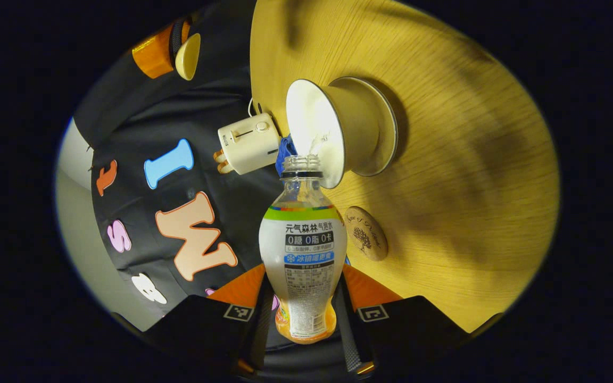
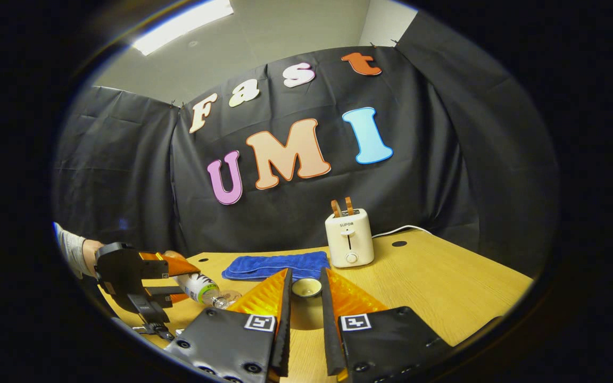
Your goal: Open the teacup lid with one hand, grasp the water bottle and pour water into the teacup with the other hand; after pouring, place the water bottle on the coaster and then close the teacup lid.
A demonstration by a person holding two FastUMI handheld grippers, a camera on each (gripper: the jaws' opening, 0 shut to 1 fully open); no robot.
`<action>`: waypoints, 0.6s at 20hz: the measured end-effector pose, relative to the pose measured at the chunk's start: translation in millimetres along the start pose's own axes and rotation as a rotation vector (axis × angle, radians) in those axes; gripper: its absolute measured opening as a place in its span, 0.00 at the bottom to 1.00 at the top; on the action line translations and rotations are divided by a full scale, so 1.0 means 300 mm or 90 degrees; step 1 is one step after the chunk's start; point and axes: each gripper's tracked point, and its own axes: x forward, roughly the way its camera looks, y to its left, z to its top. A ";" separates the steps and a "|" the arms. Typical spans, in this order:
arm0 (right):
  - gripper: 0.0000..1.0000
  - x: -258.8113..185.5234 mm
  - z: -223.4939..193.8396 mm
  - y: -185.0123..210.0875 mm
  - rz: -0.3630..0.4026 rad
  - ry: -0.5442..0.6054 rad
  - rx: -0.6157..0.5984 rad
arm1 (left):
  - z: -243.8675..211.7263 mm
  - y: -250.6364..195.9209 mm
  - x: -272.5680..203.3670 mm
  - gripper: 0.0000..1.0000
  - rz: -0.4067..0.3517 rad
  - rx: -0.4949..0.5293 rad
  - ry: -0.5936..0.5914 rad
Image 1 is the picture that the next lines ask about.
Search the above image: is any cream teacup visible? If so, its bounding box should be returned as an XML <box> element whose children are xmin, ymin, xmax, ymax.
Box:
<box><xmin>285</xmin><ymin>77</ymin><xmax>383</xmax><ymax>189</ymax></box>

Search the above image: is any cream saucer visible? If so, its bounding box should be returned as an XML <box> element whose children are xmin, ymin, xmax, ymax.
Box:
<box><xmin>333</xmin><ymin>76</ymin><xmax>399</xmax><ymax>177</ymax></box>

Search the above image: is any black backdrop cloth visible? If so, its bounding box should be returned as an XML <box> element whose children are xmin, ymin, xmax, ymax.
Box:
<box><xmin>72</xmin><ymin>0</ymin><xmax>288</xmax><ymax>330</ymax></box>

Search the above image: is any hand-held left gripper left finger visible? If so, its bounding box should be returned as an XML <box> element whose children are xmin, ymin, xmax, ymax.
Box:
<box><xmin>144</xmin><ymin>263</ymin><xmax>276</xmax><ymax>376</ymax></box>

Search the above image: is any cream teacup lid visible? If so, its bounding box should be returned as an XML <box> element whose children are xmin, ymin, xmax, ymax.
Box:
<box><xmin>175</xmin><ymin>33</ymin><xmax>201</xmax><ymax>81</ymax></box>

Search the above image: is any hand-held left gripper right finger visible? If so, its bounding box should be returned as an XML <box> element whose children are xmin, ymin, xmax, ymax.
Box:
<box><xmin>338</xmin><ymin>263</ymin><xmax>469</xmax><ymax>376</ymax></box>

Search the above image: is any round wooden coaster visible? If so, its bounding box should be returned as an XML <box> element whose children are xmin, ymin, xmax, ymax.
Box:
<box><xmin>344</xmin><ymin>206</ymin><xmax>388</xmax><ymax>262</ymax></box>

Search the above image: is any white toaster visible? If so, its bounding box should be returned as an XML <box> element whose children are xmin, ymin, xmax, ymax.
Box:
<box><xmin>218</xmin><ymin>112</ymin><xmax>281</xmax><ymax>176</ymax></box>

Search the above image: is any clear water bottle orange drink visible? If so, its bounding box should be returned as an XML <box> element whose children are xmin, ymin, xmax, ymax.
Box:
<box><xmin>259</xmin><ymin>154</ymin><xmax>348</xmax><ymax>345</ymax></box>

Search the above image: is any blue folded towel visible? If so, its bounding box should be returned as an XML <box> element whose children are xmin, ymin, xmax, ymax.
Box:
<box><xmin>276</xmin><ymin>135</ymin><xmax>299</xmax><ymax>176</ymax></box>

